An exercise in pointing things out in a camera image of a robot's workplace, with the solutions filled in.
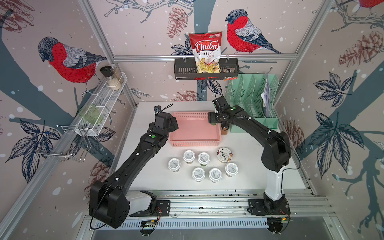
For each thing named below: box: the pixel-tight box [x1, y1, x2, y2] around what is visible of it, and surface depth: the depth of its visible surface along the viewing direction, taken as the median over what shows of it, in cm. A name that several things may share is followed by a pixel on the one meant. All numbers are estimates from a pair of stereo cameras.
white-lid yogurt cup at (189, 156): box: [183, 150, 196, 165], surface depth 87 cm
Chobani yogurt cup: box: [216, 147, 234, 163], surface depth 89 cm
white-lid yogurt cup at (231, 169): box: [225, 162, 239, 177], surface depth 81 cm
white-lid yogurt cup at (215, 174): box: [208, 168, 223, 182], surface depth 79 cm
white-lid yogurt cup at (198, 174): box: [191, 167, 206, 182], surface depth 80 cm
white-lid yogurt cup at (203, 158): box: [197, 152, 211, 167], surface depth 86 cm
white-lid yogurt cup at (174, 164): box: [168, 158, 181, 173], surface depth 83 cm
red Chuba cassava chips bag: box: [189, 31, 223, 74], surface depth 83 cm
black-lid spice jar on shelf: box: [99, 65, 114, 80], surface depth 81 cm
